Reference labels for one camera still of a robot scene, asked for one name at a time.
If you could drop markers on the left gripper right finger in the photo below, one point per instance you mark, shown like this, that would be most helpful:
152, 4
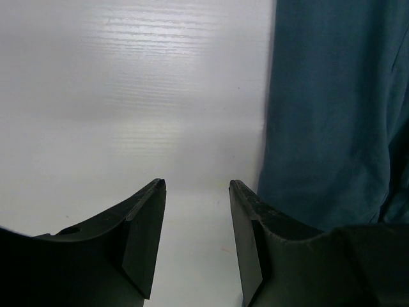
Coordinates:
283, 262

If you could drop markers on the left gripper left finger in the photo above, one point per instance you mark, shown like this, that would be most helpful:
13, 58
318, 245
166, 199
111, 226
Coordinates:
106, 260

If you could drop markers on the blue-grey t shirt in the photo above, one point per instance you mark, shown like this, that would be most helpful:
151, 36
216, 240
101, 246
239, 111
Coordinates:
337, 123

